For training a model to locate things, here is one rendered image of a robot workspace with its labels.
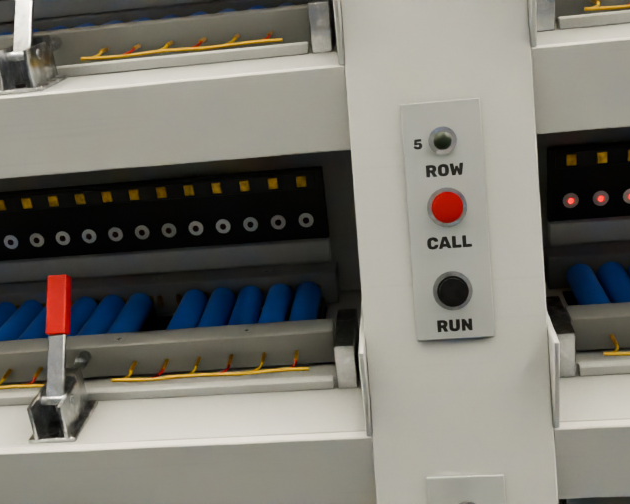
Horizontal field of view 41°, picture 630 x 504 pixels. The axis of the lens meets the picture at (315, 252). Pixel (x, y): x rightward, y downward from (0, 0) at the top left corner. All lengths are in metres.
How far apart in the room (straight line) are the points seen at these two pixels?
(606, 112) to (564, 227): 0.17
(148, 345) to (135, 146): 0.13
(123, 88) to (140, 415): 0.19
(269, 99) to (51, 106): 0.12
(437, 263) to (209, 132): 0.14
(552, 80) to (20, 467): 0.36
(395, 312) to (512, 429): 0.09
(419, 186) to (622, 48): 0.12
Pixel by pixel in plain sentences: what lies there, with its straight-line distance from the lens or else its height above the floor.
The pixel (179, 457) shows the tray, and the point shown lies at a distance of 0.48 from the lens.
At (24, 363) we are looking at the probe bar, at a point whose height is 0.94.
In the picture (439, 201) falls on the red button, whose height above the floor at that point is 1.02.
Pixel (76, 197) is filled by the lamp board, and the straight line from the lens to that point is 0.64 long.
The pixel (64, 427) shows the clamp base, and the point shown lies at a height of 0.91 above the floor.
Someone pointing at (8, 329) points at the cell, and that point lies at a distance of 0.61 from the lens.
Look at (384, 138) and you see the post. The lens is 0.44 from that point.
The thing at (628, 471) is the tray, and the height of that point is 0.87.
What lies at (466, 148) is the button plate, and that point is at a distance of 0.44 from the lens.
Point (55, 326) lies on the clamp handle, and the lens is 0.51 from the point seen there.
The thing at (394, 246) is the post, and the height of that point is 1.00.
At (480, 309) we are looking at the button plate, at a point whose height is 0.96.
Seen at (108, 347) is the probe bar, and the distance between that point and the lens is 0.54.
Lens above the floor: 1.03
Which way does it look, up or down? 3 degrees down
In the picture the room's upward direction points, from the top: 4 degrees counter-clockwise
